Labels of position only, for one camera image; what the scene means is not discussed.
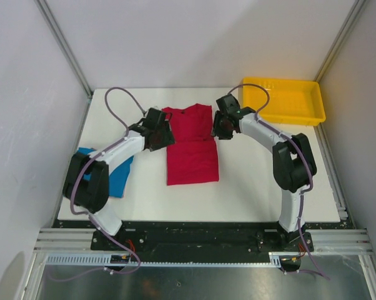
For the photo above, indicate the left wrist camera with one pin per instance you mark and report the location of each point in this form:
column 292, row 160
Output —
column 156, row 119

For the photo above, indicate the red polo shirt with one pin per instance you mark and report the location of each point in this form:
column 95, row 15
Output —
column 193, row 158

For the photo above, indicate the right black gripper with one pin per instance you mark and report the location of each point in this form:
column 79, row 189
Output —
column 217, row 131

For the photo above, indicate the grey slotted cable duct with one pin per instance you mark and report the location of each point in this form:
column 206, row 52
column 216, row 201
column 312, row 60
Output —
column 267, row 260

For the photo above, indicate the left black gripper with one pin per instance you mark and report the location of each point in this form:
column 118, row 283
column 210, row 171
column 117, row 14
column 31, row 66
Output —
column 168, row 139

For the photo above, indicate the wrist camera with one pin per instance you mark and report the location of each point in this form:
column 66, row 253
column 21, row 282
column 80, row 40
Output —
column 228, row 104
column 156, row 119

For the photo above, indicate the left aluminium frame post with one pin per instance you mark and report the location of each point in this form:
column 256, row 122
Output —
column 63, row 44

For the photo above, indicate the right aluminium frame post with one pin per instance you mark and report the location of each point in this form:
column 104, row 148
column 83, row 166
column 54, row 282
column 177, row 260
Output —
column 343, row 34

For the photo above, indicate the blue t shirt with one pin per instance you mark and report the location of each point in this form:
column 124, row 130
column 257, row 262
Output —
column 117, row 178

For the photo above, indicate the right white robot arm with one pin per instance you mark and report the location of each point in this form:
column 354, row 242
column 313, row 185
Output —
column 293, row 164

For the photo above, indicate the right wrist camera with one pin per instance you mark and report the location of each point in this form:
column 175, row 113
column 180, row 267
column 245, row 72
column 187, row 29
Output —
column 228, row 104

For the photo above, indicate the yellow plastic tray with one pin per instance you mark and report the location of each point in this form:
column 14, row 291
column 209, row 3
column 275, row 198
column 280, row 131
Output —
column 291, row 101

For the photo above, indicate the aluminium frame post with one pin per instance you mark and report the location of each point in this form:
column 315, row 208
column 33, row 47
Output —
column 343, row 34
column 63, row 44

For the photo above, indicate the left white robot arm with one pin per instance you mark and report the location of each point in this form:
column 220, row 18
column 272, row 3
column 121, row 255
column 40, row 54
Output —
column 92, row 199

